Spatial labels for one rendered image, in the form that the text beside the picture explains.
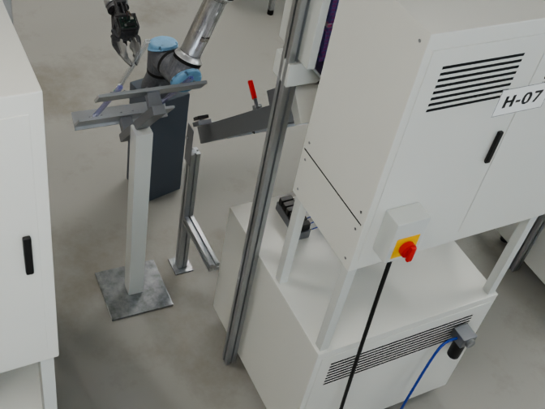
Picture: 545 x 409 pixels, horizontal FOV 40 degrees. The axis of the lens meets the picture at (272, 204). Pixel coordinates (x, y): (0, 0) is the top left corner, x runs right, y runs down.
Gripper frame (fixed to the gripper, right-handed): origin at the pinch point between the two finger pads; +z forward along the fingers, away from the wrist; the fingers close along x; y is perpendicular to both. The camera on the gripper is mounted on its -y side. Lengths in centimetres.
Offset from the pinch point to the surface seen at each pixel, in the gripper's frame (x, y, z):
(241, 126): 25.1, 9.2, 31.5
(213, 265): 23, -50, 61
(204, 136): 24.5, -22.5, 20.3
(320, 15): 25, 74, 33
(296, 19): 22, 68, 30
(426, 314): 67, 5, 104
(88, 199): -4, -111, 5
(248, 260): 22, -12, 69
